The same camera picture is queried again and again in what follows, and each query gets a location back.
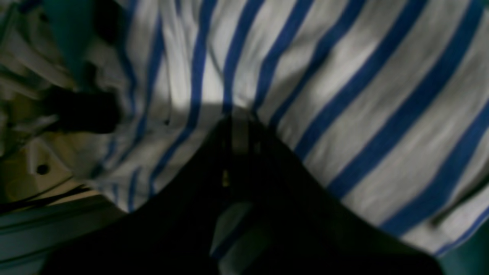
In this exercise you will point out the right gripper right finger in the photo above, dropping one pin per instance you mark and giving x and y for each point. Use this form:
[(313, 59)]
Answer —
[(294, 227)]

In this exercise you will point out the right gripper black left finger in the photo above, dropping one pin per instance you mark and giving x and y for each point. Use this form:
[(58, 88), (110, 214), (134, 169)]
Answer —
[(171, 234)]

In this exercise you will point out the blue white striped T-shirt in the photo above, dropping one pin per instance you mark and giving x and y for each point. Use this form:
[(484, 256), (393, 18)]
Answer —
[(384, 103)]

